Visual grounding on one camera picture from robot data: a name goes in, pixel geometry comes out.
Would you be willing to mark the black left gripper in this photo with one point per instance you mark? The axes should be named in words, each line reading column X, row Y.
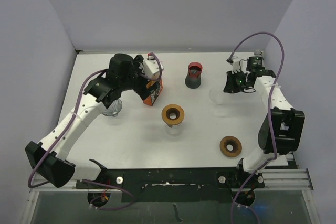
column 142, row 90

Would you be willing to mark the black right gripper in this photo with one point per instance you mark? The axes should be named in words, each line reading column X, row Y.
column 230, row 87

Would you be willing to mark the orange coffee filter box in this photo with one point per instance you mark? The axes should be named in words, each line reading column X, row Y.
column 151, row 99

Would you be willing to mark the clear ribbed glass dripper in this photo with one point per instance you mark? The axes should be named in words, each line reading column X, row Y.
column 218, row 96

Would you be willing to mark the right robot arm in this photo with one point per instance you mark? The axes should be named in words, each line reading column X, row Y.
column 281, row 130

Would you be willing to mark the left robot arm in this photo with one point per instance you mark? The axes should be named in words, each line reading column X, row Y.
column 48, row 157

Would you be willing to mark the grey swirled glass dripper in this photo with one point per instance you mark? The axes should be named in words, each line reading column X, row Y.
column 114, row 109

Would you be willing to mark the clear glass carafe wooden collar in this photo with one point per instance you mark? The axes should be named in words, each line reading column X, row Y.
column 173, row 130

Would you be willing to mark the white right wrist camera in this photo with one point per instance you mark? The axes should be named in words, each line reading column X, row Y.
column 235, row 61

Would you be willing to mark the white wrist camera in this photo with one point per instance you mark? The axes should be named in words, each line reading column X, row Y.
column 152, row 67
column 235, row 61

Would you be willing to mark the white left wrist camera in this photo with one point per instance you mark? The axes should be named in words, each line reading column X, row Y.
column 152, row 67

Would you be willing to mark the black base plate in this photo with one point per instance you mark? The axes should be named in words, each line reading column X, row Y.
column 172, row 185

